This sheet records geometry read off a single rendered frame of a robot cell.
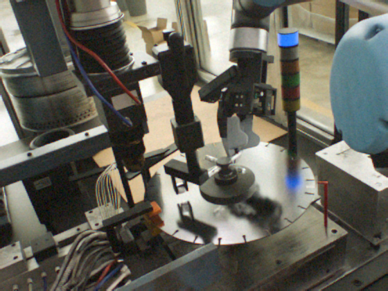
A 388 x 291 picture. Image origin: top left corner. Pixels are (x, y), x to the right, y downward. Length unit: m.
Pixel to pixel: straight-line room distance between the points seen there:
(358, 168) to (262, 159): 0.20
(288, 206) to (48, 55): 0.48
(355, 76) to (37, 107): 1.06
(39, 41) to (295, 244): 0.57
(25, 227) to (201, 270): 0.70
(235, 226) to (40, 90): 0.77
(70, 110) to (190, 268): 0.81
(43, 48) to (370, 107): 0.52
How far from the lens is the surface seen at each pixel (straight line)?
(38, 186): 1.08
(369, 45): 0.36
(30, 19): 0.71
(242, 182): 0.79
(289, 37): 0.94
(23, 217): 1.27
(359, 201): 0.93
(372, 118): 0.36
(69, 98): 1.29
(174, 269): 0.60
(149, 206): 0.74
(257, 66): 0.77
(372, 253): 0.94
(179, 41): 0.58
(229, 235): 0.70
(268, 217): 0.72
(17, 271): 0.91
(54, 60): 0.73
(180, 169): 0.73
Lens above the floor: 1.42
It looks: 29 degrees down
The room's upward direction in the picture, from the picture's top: 10 degrees counter-clockwise
